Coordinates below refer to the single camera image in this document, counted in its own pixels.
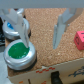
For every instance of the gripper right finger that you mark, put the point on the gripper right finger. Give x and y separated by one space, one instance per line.
59 28

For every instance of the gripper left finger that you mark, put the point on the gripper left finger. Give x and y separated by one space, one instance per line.
17 23

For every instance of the wooden drawer box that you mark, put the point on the wooden drawer box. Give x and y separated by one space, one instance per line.
43 50

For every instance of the green button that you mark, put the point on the green button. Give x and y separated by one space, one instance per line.
19 53

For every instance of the pink block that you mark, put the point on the pink block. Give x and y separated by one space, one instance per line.
80 40

